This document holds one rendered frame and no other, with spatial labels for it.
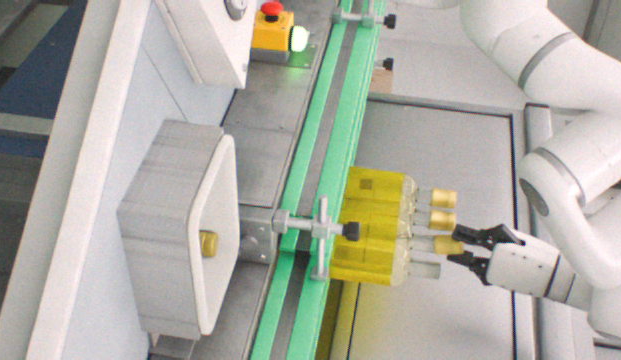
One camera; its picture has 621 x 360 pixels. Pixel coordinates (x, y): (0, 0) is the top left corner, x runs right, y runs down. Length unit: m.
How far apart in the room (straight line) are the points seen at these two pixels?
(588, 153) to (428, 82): 6.40
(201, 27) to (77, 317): 0.37
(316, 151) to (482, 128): 0.67
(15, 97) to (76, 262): 0.67
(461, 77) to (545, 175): 6.54
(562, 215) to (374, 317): 0.55
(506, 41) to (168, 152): 0.42
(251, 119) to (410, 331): 0.45
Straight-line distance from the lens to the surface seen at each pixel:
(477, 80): 7.37
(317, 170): 1.19
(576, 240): 0.88
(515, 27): 0.87
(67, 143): 0.89
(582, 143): 0.86
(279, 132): 1.23
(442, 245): 1.26
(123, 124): 0.84
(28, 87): 1.44
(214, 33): 0.93
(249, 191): 1.12
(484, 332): 1.34
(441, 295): 1.37
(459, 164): 1.69
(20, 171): 1.71
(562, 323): 1.39
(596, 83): 0.85
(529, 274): 1.25
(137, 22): 0.88
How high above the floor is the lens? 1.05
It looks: 6 degrees down
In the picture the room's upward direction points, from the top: 98 degrees clockwise
